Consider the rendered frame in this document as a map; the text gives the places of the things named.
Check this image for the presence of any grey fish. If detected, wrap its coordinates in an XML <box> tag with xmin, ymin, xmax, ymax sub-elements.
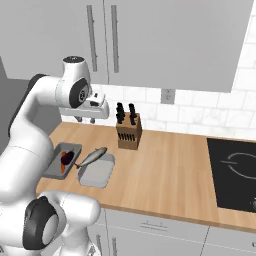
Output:
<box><xmin>73</xmin><ymin>146</ymin><xmax>109</xmax><ymax>170</ymax></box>

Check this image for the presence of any grey drawer handle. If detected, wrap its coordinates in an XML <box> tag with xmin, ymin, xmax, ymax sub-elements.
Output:
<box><xmin>139</xmin><ymin>220</ymin><xmax>169</xmax><ymax>232</ymax></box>

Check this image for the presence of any dark grey vegetable container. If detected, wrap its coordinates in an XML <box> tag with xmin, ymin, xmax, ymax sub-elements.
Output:
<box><xmin>44</xmin><ymin>142</ymin><xmax>83</xmax><ymax>181</ymax></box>

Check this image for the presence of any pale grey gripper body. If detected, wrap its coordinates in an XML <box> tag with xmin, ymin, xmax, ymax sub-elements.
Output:
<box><xmin>60</xmin><ymin>99</ymin><xmax>111</xmax><ymax>121</ymax></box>

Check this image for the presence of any grey drawer front with handle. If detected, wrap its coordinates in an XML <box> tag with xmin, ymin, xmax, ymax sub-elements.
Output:
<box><xmin>104</xmin><ymin>207</ymin><xmax>211</xmax><ymax>238</ymax></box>

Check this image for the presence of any plain grey drawer front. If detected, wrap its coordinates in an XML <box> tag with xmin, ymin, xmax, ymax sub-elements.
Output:
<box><xmin>201</xmin><ymin>225</ymin><xmax>256</xmax><ymax>256</ymax></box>

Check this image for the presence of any black hob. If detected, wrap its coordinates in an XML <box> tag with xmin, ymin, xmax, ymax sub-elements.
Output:
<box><xmin>206</xmin><ymin>137</ymin><xmax>256</xmax><ymax>214</ymax></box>

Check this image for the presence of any grey base cupboard handle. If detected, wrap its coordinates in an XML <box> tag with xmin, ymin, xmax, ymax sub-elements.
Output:
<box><xmin>95</xmin><ymin>233</ymin><xmax>103</xmax><ymax>255</ymax></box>
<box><xmin>111</xmin><ymin>236</ymin><xmax>119</xmax><ymax>256</ymax></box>

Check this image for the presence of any wooden knife block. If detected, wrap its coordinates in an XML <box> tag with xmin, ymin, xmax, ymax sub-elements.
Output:
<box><xmin>116</xmin><ymin>112</ymin><xmax>143</xmax><ymax>151</ymax></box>

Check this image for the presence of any grey wall outlet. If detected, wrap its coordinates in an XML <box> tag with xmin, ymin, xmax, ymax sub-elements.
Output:
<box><xmin>160</xmin><ymin>88</ymin><xmax>177</xmax><ymax>105</ymax></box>

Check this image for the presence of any grey wall cupboard handle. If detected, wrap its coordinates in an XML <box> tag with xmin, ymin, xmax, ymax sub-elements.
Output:
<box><xmin>110</xmin><ymin>4</ymin><xmax>121</xmax><ymax>74</ymax></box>
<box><xmin>86</xmin><ymin>4</ymin><xmax>99</xmax><ymax>73</ymax></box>

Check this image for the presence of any wide grey wall cupboard door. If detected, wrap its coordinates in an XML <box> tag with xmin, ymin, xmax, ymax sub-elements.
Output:
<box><xmin>102</xmin><ymin>0</ymin><xmax>255</xmax><ymax>94</ymax></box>

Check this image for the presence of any dark purple eggplant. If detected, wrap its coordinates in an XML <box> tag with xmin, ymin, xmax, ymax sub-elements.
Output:
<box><xmin>60</xmin><ymin>150</ymin><xmax>77</xmax><ymax>167</ymax></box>

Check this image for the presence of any orange carrot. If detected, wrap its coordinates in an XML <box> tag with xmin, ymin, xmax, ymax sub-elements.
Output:
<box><xmin>60</xmin><ymin>151</ymin><xmax>68</xmax><ymax>174</ymax></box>

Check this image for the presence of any light grey meat container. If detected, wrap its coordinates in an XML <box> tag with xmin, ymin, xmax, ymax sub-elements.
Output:
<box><xmin>77</xmin><ymin>152</ymin><xmax>117</xmax><ymax>189</ymax></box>

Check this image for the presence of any grey base cupboard door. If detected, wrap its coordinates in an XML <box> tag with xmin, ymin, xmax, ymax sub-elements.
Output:
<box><xmin>87</xmin><ymin>209</ymin><xmax>110</xmax><ymax>256</ymax></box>
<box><xmin>105</xmin><ymin>225</ymin><xmax>209</xmax><ymax>256</ymax></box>

